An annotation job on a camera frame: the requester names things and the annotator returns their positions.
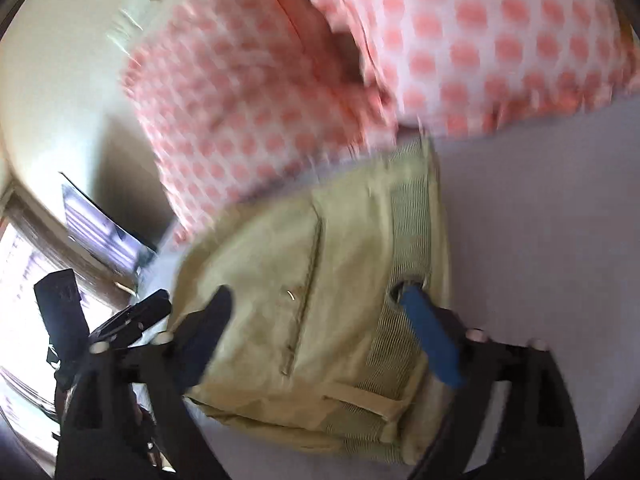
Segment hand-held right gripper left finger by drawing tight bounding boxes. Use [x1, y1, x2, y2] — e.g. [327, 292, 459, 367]
[55, 285, 236, 480]

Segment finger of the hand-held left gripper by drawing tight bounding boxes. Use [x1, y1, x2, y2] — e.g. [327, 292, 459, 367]
[89, 289, 173, 350]

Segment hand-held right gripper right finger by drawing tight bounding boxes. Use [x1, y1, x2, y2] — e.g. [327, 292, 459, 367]
[395, 282, 587, 480]

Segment khaki pants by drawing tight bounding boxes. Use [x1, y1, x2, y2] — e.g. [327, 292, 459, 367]
[170, 137, 453, 466]

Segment bright window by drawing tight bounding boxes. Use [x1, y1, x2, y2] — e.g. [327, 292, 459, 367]
[0, 220, 68, 461]

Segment dark framed screen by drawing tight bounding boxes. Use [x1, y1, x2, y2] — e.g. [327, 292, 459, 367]
[60, 172, 158, 278]

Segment lavender bed sheet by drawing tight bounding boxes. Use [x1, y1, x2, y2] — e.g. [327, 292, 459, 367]
[132, 127, 640, 480]

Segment pink checkered pillow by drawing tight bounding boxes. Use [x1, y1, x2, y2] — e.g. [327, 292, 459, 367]
[120, 0, 632, 253]

